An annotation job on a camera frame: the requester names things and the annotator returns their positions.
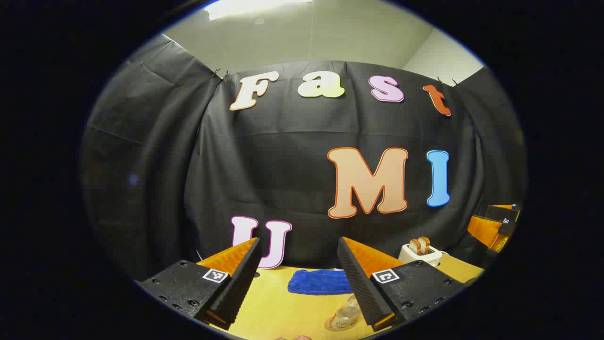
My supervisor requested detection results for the blue folded towel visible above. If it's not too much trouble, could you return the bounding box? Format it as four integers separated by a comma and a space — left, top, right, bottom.
288, 269, 353, 296

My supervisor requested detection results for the clear glass water bottle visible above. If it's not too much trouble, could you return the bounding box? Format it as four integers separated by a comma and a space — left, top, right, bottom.
329, 294, 365, 330

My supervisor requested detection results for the black backdrop cloth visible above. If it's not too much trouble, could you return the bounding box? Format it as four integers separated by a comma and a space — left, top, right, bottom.
80, 34, 527, 284

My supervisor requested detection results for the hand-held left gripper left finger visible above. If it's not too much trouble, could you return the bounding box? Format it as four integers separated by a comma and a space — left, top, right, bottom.
137, 237, 263, 331

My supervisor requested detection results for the white toaster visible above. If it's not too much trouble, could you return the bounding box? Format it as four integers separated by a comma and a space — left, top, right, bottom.
398, 243, 443, 268

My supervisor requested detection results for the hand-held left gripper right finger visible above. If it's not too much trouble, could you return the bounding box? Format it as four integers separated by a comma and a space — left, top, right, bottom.
337, 236, 468, 332

